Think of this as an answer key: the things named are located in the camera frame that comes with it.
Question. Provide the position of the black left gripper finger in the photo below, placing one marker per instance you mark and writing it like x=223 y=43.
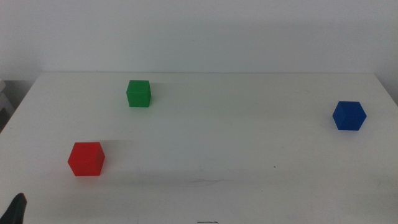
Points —
x=15 y=211

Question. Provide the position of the red cube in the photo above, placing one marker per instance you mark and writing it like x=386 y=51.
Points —
x=85 y=159

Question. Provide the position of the green cube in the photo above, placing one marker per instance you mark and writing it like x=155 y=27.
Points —
x=138 y=94

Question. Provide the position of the blue cube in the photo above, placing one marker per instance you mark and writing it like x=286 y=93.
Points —
x=349 y=115

